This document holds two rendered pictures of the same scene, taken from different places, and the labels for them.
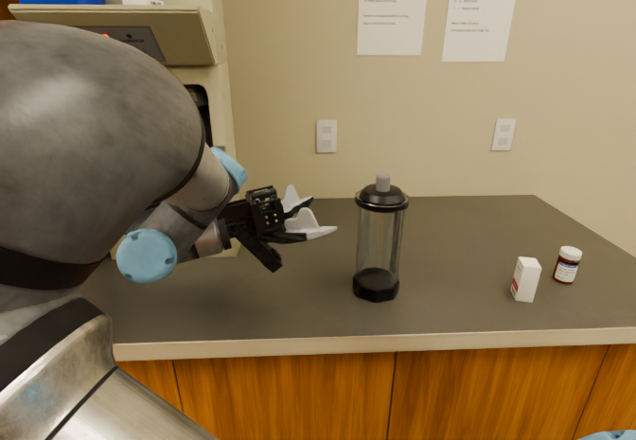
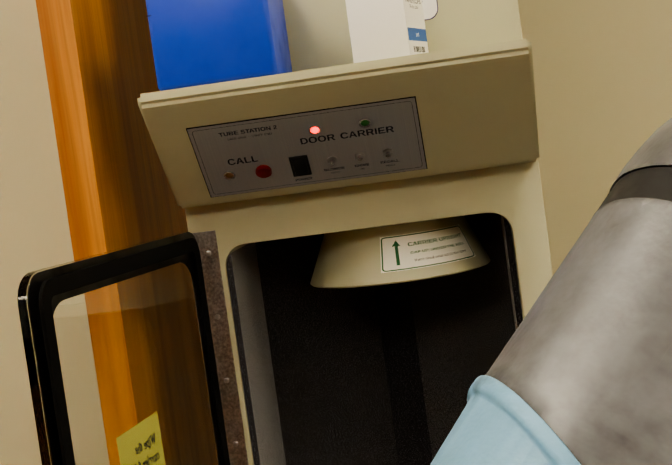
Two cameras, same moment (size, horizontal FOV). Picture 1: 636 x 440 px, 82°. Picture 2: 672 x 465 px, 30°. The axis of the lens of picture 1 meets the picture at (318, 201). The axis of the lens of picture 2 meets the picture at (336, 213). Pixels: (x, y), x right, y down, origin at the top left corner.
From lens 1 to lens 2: 0.37 m
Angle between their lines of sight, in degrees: 21
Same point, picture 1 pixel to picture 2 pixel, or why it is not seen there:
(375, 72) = not seen: outside the picture
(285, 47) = (618, 109)
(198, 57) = (503, 148)
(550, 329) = not seen: outside the picture
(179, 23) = (482, 80)
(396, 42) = not seen: outside the picture
